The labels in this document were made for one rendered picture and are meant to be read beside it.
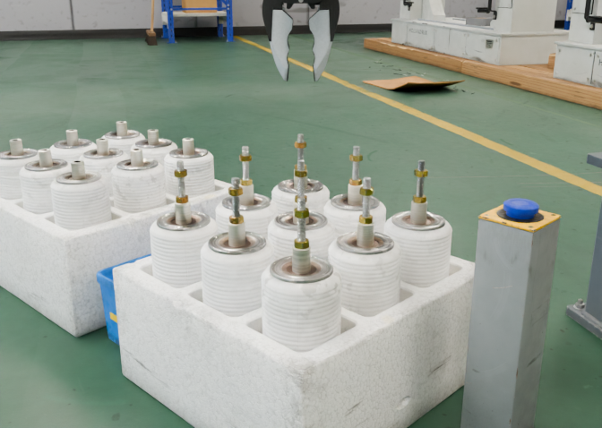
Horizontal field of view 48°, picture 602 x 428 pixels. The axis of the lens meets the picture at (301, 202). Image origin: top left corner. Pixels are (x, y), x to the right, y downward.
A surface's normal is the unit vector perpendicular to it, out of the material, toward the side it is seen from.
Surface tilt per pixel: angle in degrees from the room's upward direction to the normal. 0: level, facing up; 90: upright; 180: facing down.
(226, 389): 90
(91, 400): 0
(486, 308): 90
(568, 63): 90
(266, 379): 90
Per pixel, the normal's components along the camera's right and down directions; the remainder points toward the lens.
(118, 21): 0.28, 0.30
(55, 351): 0.00, -0.95
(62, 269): -0.69, 0.23
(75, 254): 0.72, 0.22
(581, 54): -0.96, 0.09
